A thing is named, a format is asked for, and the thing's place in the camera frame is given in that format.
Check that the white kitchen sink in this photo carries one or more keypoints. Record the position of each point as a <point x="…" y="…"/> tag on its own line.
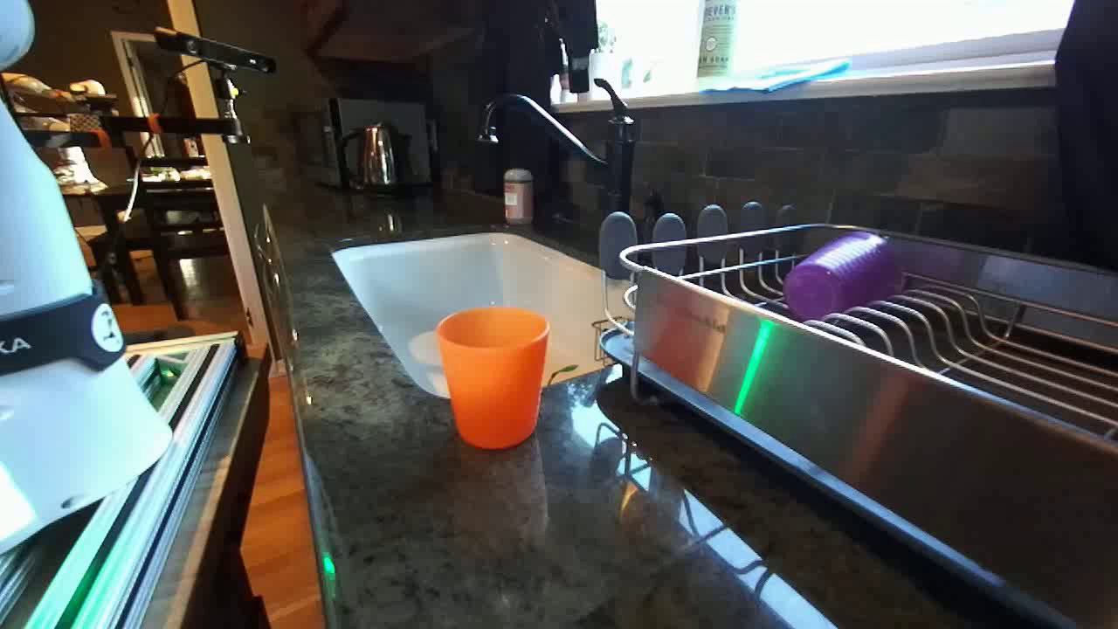
<point x="465" y="280"/>

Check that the dark wooden chair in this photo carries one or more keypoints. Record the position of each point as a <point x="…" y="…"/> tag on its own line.
<point x="161" y="220"/>

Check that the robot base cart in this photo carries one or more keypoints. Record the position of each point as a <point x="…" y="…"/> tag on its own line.
<point x="175" y="466"/>

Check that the orange plastic cup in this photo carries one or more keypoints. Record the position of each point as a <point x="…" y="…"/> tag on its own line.
<point x="496" y="378"/>

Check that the dark dish rack drain tray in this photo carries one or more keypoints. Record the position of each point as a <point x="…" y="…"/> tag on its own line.
<point x="745" y="439"/>

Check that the metal kettle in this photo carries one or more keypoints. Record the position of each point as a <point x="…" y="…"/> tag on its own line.
<point x="376" y="156"/>

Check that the purple plastic cup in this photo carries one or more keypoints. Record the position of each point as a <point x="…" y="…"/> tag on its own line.
<point x="841" y="272"/>

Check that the dark metal faucet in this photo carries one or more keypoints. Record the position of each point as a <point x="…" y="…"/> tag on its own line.
<point x="617" y="144"/>

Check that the stainless steel dish rack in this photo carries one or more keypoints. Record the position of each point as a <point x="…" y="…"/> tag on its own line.
<point x="886" y="405"/>

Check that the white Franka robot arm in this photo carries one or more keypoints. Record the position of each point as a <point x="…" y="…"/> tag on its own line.
<point x="48" y="386"/>

